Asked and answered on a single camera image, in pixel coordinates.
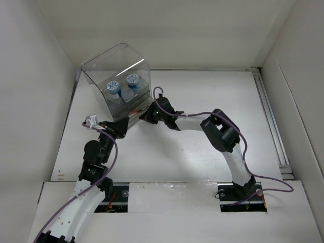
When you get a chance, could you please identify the clear jar purple contents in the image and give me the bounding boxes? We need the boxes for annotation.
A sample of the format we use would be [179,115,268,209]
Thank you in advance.
[121,88,134,102]

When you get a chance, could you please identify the right aluminium rail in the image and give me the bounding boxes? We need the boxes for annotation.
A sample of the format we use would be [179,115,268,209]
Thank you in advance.
[246,67,295,181]

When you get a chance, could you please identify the aluminium rail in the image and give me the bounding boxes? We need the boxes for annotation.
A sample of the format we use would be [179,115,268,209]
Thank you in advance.
[246,67,295,181]
[96,181,268,208]

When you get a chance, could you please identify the clear acrylic drawer organizer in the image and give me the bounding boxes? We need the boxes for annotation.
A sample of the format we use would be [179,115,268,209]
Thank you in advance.
[81,43,152,128]

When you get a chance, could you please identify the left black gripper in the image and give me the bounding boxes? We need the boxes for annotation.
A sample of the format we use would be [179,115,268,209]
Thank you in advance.
[96,116,129,163]

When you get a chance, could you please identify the red pen apart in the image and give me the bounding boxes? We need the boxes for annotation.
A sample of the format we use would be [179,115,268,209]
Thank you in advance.
[128,109,143,117]

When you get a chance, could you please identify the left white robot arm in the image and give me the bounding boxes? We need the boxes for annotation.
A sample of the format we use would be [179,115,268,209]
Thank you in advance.
[34,116,129,242]

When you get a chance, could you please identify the blue tape jar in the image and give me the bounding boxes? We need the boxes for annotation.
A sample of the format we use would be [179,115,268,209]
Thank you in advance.
[126,73,140,92]
[106,81,122,99]

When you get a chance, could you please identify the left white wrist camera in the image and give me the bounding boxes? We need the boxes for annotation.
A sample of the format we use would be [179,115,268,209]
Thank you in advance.
[82,114,99,129]

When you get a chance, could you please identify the front aluminium rail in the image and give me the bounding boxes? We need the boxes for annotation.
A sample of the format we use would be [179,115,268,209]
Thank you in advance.
[96,181,268,208]

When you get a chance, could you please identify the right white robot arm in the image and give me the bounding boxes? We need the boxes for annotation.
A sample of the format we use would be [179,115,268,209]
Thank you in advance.
[139,97,256,199]

